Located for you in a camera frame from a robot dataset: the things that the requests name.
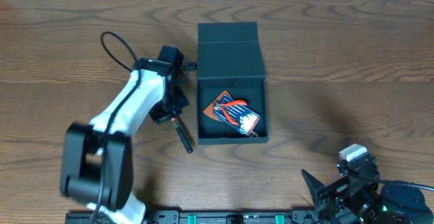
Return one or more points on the small claw hammer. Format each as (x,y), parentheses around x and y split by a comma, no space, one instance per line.
(179,126)

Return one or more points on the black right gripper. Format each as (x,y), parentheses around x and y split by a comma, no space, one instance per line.
(342,191)

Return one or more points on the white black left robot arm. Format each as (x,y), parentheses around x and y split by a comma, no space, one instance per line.
(97,166)

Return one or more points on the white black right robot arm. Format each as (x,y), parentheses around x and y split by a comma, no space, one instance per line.
(400,202)

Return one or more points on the red handled pliers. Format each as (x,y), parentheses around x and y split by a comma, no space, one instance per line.
(228,110)

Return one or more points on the black open gift box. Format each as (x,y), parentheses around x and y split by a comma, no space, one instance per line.
(230,59)

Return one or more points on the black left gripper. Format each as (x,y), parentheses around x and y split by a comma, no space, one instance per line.
(169,112)

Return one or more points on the blue precision screwdriver set case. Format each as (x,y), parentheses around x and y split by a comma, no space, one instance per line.
(240,117)

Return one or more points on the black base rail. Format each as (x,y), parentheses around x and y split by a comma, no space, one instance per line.
(176,217)

